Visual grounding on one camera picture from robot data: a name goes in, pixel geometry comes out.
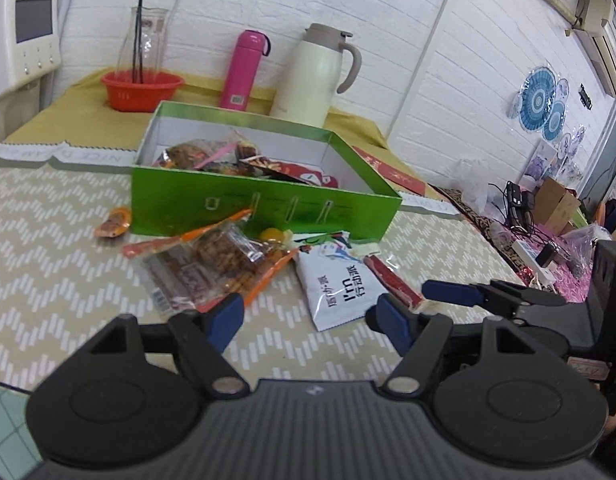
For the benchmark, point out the glass carafe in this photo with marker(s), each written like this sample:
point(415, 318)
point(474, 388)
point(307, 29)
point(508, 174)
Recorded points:
point(150, 40)

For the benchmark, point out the small orange snack packet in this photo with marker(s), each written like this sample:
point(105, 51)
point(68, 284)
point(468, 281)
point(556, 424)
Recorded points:
point(113, 224)

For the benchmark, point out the yellow round candy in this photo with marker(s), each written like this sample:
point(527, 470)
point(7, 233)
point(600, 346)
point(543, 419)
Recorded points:
point(271, 235)

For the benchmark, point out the wall air conditioner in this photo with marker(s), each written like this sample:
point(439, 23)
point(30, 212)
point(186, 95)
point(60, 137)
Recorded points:
point(600, 25)

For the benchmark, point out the cream thermos jug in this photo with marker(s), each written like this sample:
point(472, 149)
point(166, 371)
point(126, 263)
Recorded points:
point(308, 80)

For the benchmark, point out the white power strip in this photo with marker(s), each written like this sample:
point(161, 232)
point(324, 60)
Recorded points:
point(528, 257)

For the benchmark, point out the white blue-print snack packet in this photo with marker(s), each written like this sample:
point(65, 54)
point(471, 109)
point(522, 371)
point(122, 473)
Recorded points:
point(333, 290)

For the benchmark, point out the pink thermos bottle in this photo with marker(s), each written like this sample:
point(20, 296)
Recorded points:
point(243, 70)

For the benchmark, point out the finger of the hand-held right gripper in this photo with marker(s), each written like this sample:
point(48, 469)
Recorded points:
point(445, 291)

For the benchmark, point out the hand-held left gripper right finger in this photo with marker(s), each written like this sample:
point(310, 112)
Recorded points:
point(394, 322)

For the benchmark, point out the clear brown snack packet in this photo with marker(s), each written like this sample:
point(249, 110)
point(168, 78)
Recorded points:
point(175, 282)

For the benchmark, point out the small blue paper fan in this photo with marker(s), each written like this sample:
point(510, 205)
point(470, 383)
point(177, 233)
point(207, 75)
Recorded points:
point(554, 121)

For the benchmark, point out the clear bag of red dates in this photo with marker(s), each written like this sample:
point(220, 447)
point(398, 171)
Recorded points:
point(188, 154)

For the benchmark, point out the red sausage stick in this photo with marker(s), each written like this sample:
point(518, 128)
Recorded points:
point(393, 280)

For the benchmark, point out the yellow tablecloth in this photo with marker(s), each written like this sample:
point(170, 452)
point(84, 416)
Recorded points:
point(73, 115)

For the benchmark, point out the black straws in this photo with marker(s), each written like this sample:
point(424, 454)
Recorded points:
point(138, 35)

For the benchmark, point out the brown cardboard box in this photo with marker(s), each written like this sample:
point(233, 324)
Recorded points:
point(555, 205)

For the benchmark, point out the green cardboard box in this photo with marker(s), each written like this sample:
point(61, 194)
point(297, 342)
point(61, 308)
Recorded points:
point(213, 205)

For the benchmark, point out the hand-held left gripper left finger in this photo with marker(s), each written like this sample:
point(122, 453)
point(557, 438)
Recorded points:
point(227, 317)

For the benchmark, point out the red snack packet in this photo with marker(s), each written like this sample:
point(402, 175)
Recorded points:
point(288, 171)

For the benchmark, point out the white appliance with screen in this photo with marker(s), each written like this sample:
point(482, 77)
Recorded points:
point(28, 25)

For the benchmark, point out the wall picture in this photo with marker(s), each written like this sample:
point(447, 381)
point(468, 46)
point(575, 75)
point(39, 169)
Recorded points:
point(540, 162)

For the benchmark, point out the large blue paper fan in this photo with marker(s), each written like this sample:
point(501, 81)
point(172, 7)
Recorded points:
point(537, 100)

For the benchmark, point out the red plastic basket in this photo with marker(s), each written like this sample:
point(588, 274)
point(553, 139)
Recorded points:
point(138, 92)

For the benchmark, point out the clear orange-edged snack packet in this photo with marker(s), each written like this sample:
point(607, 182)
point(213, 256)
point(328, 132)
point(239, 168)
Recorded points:
point(223, 255)

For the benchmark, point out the clear plastic bag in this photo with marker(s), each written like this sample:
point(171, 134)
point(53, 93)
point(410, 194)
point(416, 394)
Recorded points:
point(475, 187)

